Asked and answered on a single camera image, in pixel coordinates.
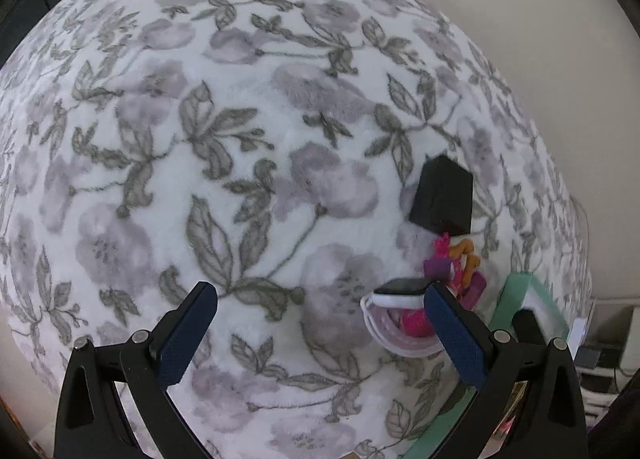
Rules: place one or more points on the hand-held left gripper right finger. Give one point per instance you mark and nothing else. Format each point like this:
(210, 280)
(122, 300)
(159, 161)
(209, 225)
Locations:
(457, 334)

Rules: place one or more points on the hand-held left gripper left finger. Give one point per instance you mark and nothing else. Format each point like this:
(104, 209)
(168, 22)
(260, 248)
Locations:
(187, 334)

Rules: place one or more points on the teal cardboard box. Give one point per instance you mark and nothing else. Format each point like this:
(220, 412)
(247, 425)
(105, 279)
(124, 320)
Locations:
(510, 294)

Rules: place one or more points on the pink doll toy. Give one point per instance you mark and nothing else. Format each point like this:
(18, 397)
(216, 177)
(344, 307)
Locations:
(462, 264)

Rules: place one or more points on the white smartwatch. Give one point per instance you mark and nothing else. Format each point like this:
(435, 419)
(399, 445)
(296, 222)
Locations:
(400, 289)

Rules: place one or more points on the black charger block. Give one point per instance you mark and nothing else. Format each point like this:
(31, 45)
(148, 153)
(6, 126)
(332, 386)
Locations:
(442, 194)

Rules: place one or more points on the grey electronic device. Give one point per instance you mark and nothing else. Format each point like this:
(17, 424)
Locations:
(589, 358)

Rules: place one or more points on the floral blanket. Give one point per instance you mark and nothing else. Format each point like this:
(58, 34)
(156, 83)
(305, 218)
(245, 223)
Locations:
(225, 139)

